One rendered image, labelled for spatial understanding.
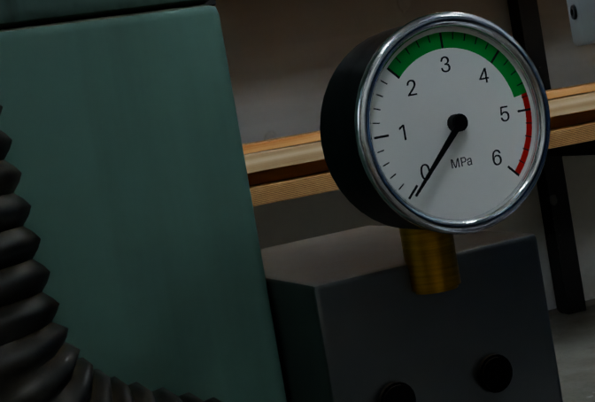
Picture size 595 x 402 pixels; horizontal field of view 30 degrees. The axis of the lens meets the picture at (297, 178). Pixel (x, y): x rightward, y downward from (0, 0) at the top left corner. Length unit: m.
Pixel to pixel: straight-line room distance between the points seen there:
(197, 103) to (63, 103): 0.04
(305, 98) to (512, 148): 2.64
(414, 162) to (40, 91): 0.11
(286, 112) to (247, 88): 0.12
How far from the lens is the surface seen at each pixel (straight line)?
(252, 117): 2.92
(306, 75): 2.97
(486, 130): 0.32
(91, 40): 0.35
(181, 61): 0.35
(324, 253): 0.40
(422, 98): 0.31
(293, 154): 2.44
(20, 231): 0.21
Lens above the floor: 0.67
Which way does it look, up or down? 3 degrees down
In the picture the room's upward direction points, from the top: 10 degrees counter-clockwise
